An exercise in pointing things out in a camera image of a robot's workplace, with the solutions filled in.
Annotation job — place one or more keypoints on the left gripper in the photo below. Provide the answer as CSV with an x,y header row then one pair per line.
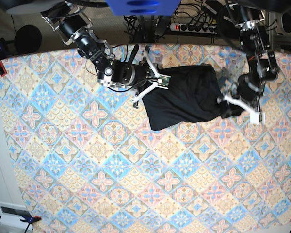
x,y
242,96

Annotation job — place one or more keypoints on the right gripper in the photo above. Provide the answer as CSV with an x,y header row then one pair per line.
x,y
146,74

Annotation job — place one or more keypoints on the black t-shirt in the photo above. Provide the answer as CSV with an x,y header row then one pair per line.
x,y
191,97

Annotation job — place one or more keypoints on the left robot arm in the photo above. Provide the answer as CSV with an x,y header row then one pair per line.
x,y
248,15

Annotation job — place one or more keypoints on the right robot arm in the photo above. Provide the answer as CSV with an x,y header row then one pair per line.
x,y
68,20

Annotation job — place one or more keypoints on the white power strip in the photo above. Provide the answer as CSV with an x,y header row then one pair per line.
x,y
193,28

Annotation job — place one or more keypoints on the patterned tablecloth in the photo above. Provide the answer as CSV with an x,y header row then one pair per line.
x,y
87,161

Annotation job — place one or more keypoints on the black round stool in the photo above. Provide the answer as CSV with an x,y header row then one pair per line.
x,y
27,40

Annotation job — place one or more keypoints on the lower left table clamp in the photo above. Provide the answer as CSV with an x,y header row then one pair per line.
x,y
26,219

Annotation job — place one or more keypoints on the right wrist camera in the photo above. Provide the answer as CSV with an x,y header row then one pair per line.
x,y
163,81

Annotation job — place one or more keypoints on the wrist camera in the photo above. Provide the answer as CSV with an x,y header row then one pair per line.
x,y
163,81
257,118

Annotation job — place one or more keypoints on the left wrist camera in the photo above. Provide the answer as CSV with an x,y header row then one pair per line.
x,y
257,118

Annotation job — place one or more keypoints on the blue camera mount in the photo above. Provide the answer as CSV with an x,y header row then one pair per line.
x,y
143,7

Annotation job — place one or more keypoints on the white wall outlet box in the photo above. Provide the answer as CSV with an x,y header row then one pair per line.
x,y
13,209

